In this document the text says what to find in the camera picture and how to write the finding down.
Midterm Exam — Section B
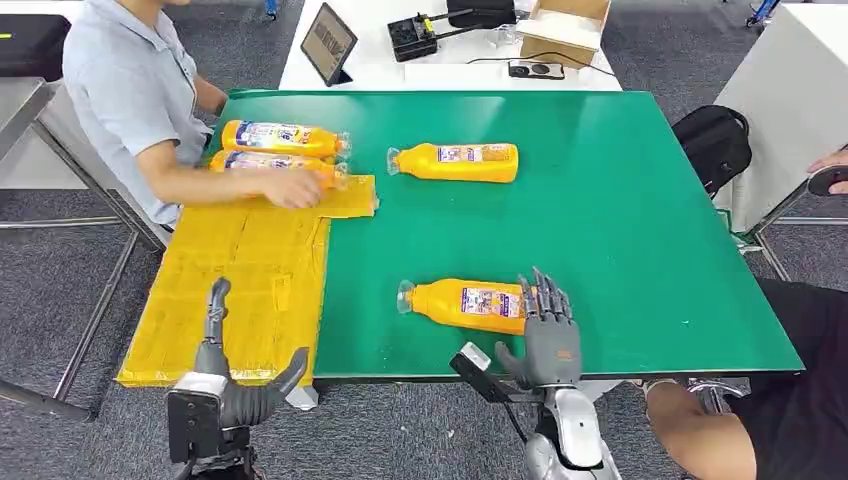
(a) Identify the black cable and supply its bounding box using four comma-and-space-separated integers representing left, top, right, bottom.
465, 50, 617, 77

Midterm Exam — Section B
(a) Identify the black bag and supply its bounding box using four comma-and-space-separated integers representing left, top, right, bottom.
445, 0, 518, 30

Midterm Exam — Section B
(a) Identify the green table mat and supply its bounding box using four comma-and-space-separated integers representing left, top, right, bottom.
211, 90, 804, 382

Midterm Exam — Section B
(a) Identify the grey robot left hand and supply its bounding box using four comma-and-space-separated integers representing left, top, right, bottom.
193, 276, 311, 429

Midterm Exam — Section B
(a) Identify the black chair armrest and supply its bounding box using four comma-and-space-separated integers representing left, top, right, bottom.
808, 165, 848, 197

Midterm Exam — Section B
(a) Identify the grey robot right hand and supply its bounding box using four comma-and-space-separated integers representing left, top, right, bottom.
494, 266, 583, 391

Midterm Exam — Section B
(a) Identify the orange drink bottle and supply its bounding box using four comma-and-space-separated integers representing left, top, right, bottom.
220, 119, 352, 160
386, 142, 520, 184
208, 150, 350, 190
396, 278, 531, 337

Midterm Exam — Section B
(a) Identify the person in black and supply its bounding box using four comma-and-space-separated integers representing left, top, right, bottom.
645, 278, 848, 480

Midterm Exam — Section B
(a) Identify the person in black's hand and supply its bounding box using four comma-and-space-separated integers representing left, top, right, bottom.
806, 148, 848, 175

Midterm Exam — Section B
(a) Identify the grey metal frame table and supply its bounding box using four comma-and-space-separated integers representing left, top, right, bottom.
0, 77, 167, 422

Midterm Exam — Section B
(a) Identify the open cardboard box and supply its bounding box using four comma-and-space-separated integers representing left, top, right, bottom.
516, 0, 612, 70

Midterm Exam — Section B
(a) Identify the seated person's right hand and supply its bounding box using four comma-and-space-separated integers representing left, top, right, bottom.
261, 170, 324, 211

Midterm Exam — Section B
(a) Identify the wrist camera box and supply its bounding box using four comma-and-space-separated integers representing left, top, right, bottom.
166, 372, 230, 464
449, 342, 511, 404

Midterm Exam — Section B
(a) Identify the chrome chair base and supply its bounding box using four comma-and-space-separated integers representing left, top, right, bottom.
685, 377, 751, 415

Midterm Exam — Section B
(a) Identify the white side table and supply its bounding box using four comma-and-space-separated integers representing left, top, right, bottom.
714, 3, 848, 233

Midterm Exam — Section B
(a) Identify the seated person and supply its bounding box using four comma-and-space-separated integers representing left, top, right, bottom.
62, 0, 326, 230

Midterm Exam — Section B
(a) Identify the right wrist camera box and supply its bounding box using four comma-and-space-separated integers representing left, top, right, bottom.
449, 342, 511, 404

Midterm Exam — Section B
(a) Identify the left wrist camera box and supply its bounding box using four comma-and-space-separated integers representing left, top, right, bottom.
166, 372, 230, 464

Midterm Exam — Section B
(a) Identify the black device with rods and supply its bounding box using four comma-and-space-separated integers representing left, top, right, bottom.
386, 9, 475, 64

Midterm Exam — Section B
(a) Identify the yellow sheet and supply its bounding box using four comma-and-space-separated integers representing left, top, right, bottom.
117, 173, 379, 389

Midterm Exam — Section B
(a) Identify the black case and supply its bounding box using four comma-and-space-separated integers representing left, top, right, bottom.
0, 13, 72, 83

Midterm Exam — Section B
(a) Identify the black tablet on stand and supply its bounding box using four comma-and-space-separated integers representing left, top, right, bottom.
299, 1, 358, 88

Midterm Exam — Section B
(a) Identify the black backpack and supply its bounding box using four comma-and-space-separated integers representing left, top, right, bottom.
671, 104, 753, 199

